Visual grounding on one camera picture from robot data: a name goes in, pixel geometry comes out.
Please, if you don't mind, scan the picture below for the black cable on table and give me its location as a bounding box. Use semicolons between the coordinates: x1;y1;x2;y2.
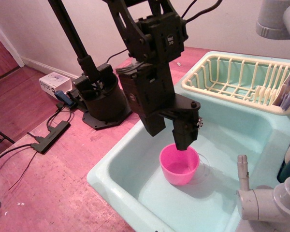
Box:
0;143;39;191

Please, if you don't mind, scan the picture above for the pink plastic cup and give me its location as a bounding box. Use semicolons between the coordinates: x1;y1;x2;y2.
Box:
159;144;200;186

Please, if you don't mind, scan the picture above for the cream dish drying rack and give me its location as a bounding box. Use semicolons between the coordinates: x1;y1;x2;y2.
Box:
181;51;290;115

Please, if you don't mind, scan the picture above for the blue clamp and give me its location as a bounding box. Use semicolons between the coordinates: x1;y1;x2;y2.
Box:
54;90;75;108

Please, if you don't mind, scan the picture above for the white cardboard box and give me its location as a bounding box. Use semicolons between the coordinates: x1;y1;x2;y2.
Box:
39;72;73;98

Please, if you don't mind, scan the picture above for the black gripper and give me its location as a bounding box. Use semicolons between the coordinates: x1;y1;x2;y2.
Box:
116;62;203;151

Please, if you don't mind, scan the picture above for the teal toy sink basin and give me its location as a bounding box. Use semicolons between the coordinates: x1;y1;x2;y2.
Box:
87;83;290;232

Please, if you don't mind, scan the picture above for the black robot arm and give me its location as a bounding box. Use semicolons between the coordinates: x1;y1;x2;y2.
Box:
50;0;201;150

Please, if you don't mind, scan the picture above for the grey toy faucet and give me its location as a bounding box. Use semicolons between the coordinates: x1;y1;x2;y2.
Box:
236;155;290;232

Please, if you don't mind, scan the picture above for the black usb hub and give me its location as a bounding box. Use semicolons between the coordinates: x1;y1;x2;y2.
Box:
27;121;70;154

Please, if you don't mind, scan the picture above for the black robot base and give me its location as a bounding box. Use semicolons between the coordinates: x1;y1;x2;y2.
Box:
67;63;132;130

